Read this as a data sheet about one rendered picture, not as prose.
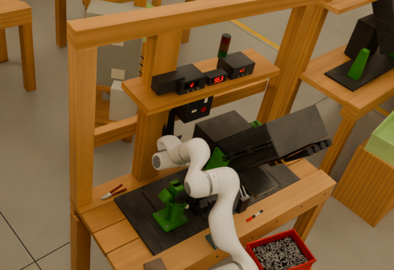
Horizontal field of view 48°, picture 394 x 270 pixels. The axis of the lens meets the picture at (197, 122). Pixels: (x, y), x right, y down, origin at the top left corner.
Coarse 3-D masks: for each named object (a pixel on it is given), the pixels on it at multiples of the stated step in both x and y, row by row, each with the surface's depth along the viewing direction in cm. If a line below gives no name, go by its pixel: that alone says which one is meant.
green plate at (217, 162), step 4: (216, 148) 236; (216, 152) 236; (220, 152) 234; (212, 156) 239; (216, 156) 236; (220, 156) 234; (216, 160) 237; (220, 160) 234; (228, 160) 231; (208, 164) 241; (212, 164) 239; (216, 164) 237; (220, 164) 235; (224, 164) 233; (228, 164) 232; (208, 168) 241; (212, 168) 239
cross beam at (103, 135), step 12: (252, 84) 289; (264, 84) 296; (216, 96) 272; (228, 96) 279; (240, 96) 288; (120, 120) 239; (132, 120) 241; (96, 132) 229; (108, 132) 232; (120, 132) 237; (132, 132) 243; (96, 144) 232
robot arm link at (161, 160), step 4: (160, 152) 216; (164, 152) 215; (152, 156) 216; (156, 156) 214; (160, 156) 212; (164, 156) 213; (168, 156) 215; (152, 160) 216; (156, 160) 214; (160, 160) 212; (164, 160) 212; (168, 160) 214; (152, 164) 216; (156, 164) 214; (160, 164) 212; (164, 164) 212; (168, 164) 214; (172, 164) 216; (176, 164) 219; (156, 168) 215; (160, 168) 213; (164, 168) 215
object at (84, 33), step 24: (216, 0) 218; (240, 0) 223; (264, 0) 230; (288, 0) 243; (312, 0) 256; (72, 24) 176; (96, 24) 180; (120, 24) 184; (144, 24) 191; (168, 24) 200; (192, 24) 209
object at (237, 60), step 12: (228, 60) 240; (240, 60) 242; (252, 60) 244; (180, 72) 223; (192, 72) 225; (228, 72) 239; (240, 72) 240; (252, 72) 247; (180, 84) 216; (192, 84) 221; (204, 84) 227
